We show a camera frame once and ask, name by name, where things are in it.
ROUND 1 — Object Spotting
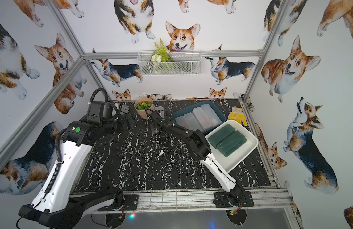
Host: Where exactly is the clear rounded case back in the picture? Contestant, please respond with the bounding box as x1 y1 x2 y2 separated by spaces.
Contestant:
154 106 165 118

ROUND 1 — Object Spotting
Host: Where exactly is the clear rounded case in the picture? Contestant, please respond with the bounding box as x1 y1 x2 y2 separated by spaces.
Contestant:
201 104 222 127
154 106 165 118

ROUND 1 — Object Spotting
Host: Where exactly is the clear case with pink item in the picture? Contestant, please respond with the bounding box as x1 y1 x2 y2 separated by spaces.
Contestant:
192 107 213 130

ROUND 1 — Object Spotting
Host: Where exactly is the dark green case with pens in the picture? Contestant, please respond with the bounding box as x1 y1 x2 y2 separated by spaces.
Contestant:
208 124 235 148

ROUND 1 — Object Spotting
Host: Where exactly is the clear rounded case front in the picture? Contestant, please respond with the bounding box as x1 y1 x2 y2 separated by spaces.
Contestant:
201 104 222 127

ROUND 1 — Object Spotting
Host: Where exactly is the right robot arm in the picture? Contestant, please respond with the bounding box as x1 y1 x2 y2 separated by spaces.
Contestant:
146 109 244 206

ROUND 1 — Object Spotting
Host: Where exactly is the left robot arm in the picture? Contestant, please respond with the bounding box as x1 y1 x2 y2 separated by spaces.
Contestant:
19 114 135 229

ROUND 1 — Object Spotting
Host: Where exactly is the teal storage box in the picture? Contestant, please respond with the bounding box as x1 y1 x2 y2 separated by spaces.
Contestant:
172 100 227 136

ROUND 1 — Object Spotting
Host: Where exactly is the white storage box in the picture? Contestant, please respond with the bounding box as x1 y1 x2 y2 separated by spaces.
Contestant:
205 120 259 173

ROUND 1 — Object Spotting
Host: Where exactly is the grey work glove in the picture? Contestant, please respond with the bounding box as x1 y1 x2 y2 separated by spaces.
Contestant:
118 104 129 115

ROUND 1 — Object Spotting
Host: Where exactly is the pink pot with green plant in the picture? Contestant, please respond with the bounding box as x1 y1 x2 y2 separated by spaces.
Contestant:
135 98 155 120

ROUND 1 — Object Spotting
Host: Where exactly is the artificial fern with flower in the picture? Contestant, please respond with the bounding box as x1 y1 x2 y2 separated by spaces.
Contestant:
150 39 171 73

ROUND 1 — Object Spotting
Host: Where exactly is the yellow work glove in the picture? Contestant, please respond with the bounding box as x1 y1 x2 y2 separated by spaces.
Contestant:
228 107 248 127

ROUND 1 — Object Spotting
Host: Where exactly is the white wire wall basket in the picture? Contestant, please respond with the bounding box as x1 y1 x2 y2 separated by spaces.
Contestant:
137 51 202 76

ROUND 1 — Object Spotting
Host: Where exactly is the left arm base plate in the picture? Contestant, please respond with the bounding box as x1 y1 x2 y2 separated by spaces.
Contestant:
98 195 139 212

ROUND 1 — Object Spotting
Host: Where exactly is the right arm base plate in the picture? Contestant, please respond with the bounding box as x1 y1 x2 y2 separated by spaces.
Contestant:
213 191 255 209

